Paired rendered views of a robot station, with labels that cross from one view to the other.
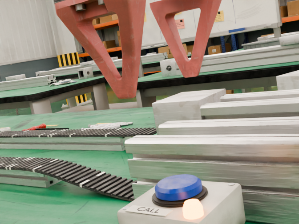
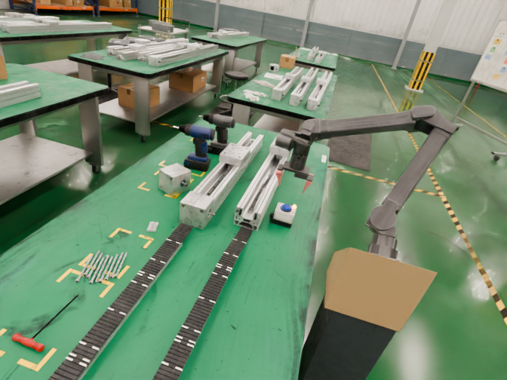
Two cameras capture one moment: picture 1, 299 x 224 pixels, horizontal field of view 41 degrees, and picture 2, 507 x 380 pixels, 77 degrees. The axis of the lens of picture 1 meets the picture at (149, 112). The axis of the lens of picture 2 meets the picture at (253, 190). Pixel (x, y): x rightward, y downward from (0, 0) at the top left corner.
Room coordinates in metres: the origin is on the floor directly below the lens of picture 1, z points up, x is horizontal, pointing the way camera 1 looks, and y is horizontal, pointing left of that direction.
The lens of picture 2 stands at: (0.94, 0.90, 1.54)
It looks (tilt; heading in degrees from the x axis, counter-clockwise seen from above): 30 degrees down; 244
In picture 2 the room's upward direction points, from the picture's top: 11 degrees clockwise
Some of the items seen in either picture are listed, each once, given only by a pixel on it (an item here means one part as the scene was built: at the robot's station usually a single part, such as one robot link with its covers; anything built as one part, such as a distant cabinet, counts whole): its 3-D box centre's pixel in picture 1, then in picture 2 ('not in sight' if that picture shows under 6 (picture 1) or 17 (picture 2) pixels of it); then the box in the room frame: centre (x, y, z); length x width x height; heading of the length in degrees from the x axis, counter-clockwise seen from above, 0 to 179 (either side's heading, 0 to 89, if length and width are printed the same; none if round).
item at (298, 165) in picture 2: not in sight; (297, 162); (0.33, -0.01, 1.05); 0.10 x 0.07 x 0.07; 144
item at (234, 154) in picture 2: not in sight; (235, 157); (0.42, -0.43, 0.87); 0.16 x 0.11 x 0.07; 53
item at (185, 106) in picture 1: (190, 124); (199, 210); (0.67, -0.06, 0.83); 0.12 x 0.09 x 0.10; 143
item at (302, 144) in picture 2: not in sight; (300, 147); (0.33, -0.02, 1.11); 0.07 x 0.06 x 0.07; 128
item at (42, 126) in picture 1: (49, 129); (53, 318); (1.12, 0.28, 0.79); 0.16 x 0.08 x 0.02; 52
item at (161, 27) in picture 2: not in sight; (165, 50); (0.07, -5.46, 0.50); 1.03 x 0.55 x 1.01; 59
